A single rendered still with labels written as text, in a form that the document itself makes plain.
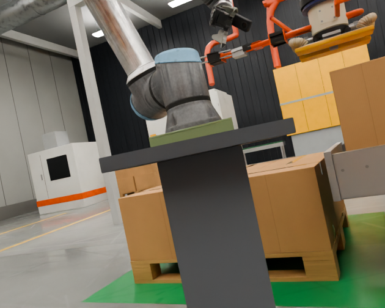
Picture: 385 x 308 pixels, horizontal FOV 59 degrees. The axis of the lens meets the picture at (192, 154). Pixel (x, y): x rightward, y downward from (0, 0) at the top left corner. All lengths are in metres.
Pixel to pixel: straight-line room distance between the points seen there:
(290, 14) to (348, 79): 11.37
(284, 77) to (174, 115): 8.25
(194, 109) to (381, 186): 0.84
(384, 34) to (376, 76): 11.08
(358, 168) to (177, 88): 0.82
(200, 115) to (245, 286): 0.51
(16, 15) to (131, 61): 8.54
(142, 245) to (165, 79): 1.31
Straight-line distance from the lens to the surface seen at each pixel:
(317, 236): 1.76
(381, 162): 1.52
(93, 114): 4.98
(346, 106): 1.66
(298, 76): 9.20
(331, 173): 1.53
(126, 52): 1.26
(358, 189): 1.54
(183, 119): 1.03
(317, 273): 1.82
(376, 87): 1.66
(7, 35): 13.58
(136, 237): 2.19
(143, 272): 2.24
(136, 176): 8.85
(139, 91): 1.23
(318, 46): 1.76
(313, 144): 9.15
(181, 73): 1.07
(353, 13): 1.90
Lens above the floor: 0.70
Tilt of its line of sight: level
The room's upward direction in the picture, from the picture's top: 12 degrees counter-clockwise
